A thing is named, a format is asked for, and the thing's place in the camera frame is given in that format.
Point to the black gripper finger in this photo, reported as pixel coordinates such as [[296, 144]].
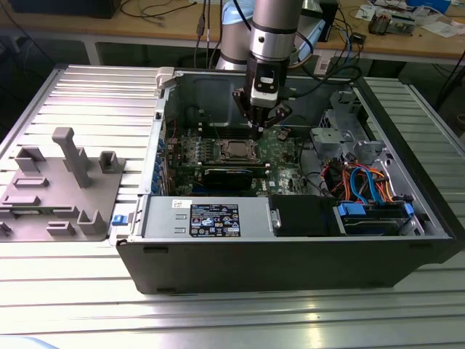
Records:
[[256, 120], [276, 114]]

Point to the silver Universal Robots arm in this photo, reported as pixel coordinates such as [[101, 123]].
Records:
[[276, 22]]

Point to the CPU socket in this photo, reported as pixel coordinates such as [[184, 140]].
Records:
[[232, 160]]

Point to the round coin battery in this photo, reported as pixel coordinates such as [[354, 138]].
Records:
[[283, 135]]

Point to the green motherboard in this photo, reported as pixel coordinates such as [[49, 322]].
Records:
[[279, 156]]

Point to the installed RAM stick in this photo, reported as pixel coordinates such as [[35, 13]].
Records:
[[259, 171]]

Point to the silver metal drive cage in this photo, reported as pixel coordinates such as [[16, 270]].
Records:
[[328, 138]]

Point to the black round plastic part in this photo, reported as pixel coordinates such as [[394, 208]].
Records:
[[192, 115]]

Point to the black graphics card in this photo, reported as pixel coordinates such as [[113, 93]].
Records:
[[227, 180]]

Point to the white labelled adapter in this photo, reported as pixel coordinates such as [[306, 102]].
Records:
[[322, 66]]

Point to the pale blue teach pendant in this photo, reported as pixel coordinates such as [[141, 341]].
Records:
[[315, 36]]

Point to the tall black desktop box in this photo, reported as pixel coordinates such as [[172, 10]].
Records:
[[328, 18]]

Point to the black drive bay box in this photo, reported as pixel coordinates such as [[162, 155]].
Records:
[[301, 216]]

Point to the small black box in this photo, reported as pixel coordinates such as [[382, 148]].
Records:
[[358, 38]]

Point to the grey power supply unit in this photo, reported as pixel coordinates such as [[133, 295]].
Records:
[[160, 218]]

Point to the copper finned cooler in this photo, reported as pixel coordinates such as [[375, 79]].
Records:
[[379, 23]]

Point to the black open PC case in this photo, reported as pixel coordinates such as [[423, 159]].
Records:
[[254, 265]]

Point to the hard disk in blue carrier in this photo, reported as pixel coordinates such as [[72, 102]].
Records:
[[374, 223]]

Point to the green circuit device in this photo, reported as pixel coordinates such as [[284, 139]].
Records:
[[403, 25]]

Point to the small blue latch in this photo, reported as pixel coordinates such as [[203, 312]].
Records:
[[118, 220]]

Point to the white paper sheets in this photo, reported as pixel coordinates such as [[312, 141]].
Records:
[[441, 29]]

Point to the blue cardboard box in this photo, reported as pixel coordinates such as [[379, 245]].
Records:
[[428, 4]]

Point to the large black equipment box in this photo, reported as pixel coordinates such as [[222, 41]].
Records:
[[65, 8]]

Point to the grey plastic parts rack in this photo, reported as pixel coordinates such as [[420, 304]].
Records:
[[54, 203]]

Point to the pale blue plastic object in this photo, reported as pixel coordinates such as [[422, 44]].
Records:
[[22, 343]]

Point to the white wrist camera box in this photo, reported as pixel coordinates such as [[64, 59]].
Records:
[[265, 98]]

